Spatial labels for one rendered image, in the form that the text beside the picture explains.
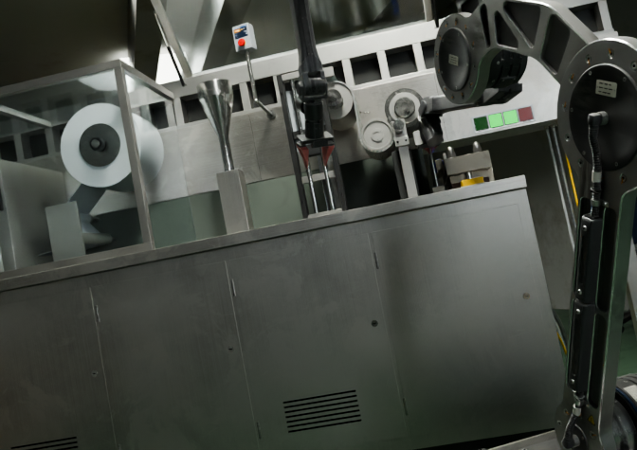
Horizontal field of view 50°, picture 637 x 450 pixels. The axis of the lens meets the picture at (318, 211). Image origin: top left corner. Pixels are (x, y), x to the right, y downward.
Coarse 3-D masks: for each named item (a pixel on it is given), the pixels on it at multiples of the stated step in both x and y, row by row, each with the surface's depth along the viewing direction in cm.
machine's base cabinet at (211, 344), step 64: (512, 192) 221; (192, 256) 235; (256, 256) 232; (320, 256) 228; (384, 256) 226; (448, 256) 223; (512, 256) 220; (0, 320) 243; (64, 320) 240; (128, 320) 236; (192, 320) 233; (256, 320) 230; (320, 320) 227; (384, 320) 225; (448, 320) 222; (512, 320) 219; (0, 384) 242; (64, 384) 238; (128, 384) 235; (192, 384) 232; (256, 384) 229; (320, 384) 226; (384, 384) 224; (448, 384) 221; (512, 384) 218; (0, 448) 240; (64, 448) 237; (128, 448) 234; (192, 448) 231; (256, 448) 228; (320, 448) 225; (384, 448) 223; (448, 448) 224
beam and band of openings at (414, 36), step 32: (576, 0) 280; (384, 32) 290; (416, 32) 288; (608, 32) 277; (256, 64) 297; (288, 64) 295; (352, 64) 298; (384, 64) 289; (416, 64) 288; (192, 96) 303
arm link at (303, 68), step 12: (300, 0) 199; (300, 12) 199; (300, 24) 199; (300, 36) 199; (312, 36) 200; (300, 48) 200; (312, 48) 199; (300, 60) 200; (312, 60) 199; (300, 72) 200; (312, 72) 200; (312, 84) 199; (324, 84) 200
